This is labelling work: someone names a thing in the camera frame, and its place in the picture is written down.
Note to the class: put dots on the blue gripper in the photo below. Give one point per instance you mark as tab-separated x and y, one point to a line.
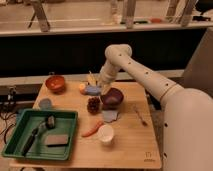
92	90

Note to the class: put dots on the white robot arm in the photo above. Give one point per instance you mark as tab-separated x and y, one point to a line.
188	112

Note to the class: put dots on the grey sponge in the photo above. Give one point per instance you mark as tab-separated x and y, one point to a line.
56	140

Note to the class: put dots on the orange round fruit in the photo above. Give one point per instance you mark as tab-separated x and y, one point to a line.
82	88

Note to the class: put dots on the brown pine cone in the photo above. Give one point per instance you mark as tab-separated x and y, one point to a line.
93	105

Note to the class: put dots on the purple bowl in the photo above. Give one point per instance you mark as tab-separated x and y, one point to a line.
112	99

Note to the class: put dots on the orange bowl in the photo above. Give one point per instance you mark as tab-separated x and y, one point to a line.
55	83

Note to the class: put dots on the grey blue cloth piece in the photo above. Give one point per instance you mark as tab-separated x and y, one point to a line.
109	115

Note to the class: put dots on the orange carrot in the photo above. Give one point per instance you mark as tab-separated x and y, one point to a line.
93	130

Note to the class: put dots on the small metal fork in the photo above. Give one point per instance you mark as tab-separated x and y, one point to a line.
143	122

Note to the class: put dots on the green plastic tray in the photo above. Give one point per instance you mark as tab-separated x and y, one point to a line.
65	123

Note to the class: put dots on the black handled dish brush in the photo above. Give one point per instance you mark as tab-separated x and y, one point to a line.
36	132

